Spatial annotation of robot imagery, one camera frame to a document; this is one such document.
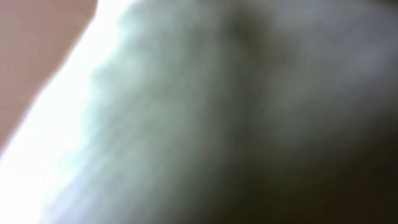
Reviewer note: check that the beige cotton shorts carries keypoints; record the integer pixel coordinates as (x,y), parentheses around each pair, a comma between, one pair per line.
(279,111)

